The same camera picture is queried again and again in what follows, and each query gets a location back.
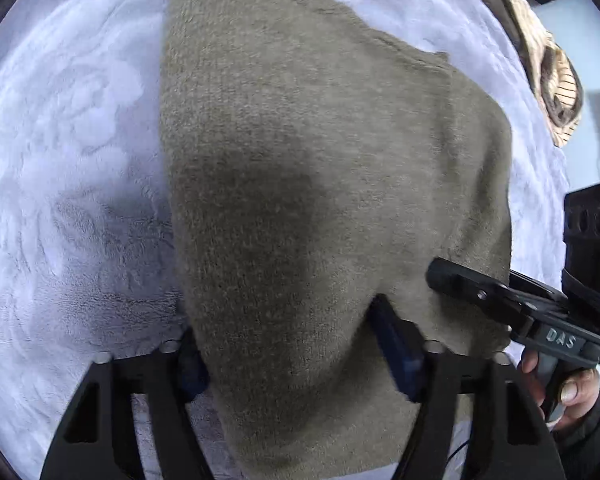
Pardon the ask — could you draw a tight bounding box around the person's right hand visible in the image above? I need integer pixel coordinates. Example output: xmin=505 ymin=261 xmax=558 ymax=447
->
xmin=519 ymin=347 xmax=600 ymax=430

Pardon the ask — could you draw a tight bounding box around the black cable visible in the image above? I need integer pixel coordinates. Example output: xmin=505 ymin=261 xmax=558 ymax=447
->
xmin=444 ymin=439 xmax=475 ymax=462

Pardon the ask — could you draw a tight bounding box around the lavender fleece blanket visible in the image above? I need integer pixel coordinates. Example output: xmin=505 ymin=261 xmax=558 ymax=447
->
xmin=0 ymin=0 xmax=571 ymax=480

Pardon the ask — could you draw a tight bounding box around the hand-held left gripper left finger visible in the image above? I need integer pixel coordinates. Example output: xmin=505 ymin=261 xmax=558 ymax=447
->
xmin=40 ymin=326 xmax=217 ymax=480

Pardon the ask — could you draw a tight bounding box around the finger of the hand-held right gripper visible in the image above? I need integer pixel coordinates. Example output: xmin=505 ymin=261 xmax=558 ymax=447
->
xmin=425 ymin=257 xmax=533 ymax=332
xmin=508 ymin=269 xmax=570 ymax=306

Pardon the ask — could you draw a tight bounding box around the olive brown knit sweater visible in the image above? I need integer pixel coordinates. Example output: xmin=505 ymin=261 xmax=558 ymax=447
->
xmin=158 ymin=0 xmax=513 ymax=480

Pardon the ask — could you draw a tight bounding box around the beige striped cloth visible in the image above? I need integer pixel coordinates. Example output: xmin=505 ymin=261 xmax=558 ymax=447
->
xmin=509 ymin=0 xmax=585 ymax=149

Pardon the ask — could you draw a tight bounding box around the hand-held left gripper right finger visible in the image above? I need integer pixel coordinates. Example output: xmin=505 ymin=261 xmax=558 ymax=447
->
xmin=369 ymin=293 xmax=567 ymax=480

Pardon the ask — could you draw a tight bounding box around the brown and striped clothes pile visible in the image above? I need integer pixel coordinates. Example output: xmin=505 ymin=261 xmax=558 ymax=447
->
xmin=452 ymin=0 xmax=583 ymax=128

